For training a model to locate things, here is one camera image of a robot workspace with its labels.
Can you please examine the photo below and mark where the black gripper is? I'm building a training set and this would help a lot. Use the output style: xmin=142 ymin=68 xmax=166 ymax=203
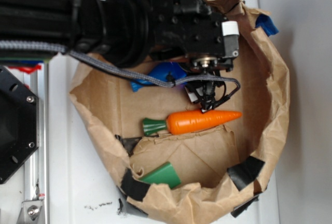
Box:
xmin=112 ymin=0 xmax=240 ymax=73

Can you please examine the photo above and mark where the blue plastic bottle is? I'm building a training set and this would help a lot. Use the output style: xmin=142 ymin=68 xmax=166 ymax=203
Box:
xmin=130 ymin=62 xmax=187 ymax=92

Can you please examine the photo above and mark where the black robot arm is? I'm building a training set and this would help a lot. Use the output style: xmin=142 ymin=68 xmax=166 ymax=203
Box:
xmin=1 ymin=0 xmax=239 ymax=71

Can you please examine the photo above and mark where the blue painter tape strip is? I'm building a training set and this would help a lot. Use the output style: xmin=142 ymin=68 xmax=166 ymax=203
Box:
xmin=255 ymin=14 xmax=279 ymax=36

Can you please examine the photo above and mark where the orange toy carrot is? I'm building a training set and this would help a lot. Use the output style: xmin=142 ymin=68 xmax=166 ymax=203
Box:
xmin=143 ymin=109 xmax=242 ymax=135

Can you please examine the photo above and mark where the brown paper bag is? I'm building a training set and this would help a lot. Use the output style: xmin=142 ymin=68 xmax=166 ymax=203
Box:
xmin=70 ymin=0 xmax=290 ymax=223

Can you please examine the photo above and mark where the green plastic block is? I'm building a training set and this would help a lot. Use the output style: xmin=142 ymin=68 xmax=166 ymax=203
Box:
xmin=140 ymin=162 xmax=182 ymax=189

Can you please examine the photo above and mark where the grey braided cable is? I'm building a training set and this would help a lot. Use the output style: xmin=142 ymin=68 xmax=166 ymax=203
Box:
xmin=0 ymin=40 xmax=241 ymax=112

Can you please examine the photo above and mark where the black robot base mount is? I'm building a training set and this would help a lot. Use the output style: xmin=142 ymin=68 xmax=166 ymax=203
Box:
xmin=1 ymin=66 xmax=37 ymax=184

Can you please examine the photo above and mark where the aluminium frame rail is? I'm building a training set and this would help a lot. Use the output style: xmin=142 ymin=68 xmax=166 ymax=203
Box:
xmin=17 ymin=64 xmax=50 ymax=223

